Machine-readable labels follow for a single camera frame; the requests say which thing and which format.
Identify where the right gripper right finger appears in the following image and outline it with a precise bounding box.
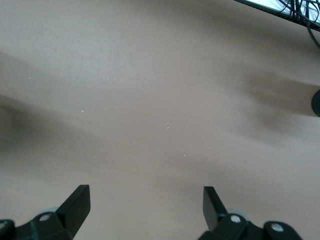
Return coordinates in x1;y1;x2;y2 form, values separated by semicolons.
199;185;263;240

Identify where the black cylinder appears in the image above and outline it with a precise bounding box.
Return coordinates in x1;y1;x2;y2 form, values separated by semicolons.
310;89;320;117

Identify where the black looped cable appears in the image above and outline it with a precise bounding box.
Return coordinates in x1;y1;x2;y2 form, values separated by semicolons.
303;0;320;48

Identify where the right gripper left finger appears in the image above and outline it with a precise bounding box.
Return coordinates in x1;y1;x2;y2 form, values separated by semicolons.
14;184;91;240

